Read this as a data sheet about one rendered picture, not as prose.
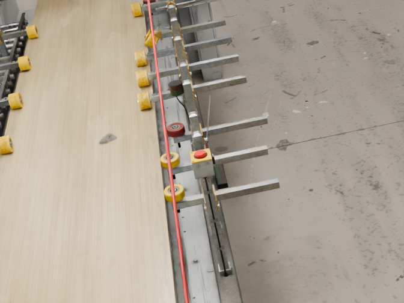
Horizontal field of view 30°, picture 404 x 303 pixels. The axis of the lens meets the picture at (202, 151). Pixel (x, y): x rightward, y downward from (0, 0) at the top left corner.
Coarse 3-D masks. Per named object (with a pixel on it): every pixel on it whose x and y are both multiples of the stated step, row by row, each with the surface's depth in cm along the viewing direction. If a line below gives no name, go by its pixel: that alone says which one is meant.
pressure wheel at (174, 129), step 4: (172, 124) 342; (176, 124) 342; (180, 124) 340; (168, 128) 340; (172, 128) 340; (176, 128) 339; (180, 128) 338; (184, 128) 340; (168, 132) 339; (172, 132) 337; (176, 132) 337; (180, 132) 338; (184, 132) 340; (172, 136) 339; (176, 136) 338
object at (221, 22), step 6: (198, 24) 423; (204, 24) 422; (210, 24) 422; (216, 24) 422; (222, 24) 422; (168, 30) 424; (186, 30) 422; (192, 30) 422; (198, 30) 423; (162, 36) 422; (168, 36) 423
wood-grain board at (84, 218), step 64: (64, 0) 519; (128, 0) 496; (64, 64) 424; (128, 64) 408; (64, 128) 359; (128, 128) 348; (0, 192) 320; (64, 192) 311; (128, 192) 302; (0, 256) 281; (64, 256) 274; (128, 256) 268
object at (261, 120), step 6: (240, 120) 343; (246, 120) 342; (252, 120) 341; (258, 120) 341; (264, 120) 341; (216, 126) 343; (222, 126) 342; (228, 126) 341; (234, 126) 341; (240, 126) 342; (246, 126) 342; (252, 126) 342; (186, 132) 343; (204, 132) 341; (210, 132) 342; (216, 132) 342; (222, 132) 342; (174, 138) 341; (180, 138) 341; (186, 138) 342
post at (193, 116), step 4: (192, 112) 304; (196, 112) 305; (192, 116) 303; (196, 116) 303; (192, 120) 304; (196, 120) 304; (192, 124) 305; (196, 124) 305; (192, 128) 306; (196, 128) 306
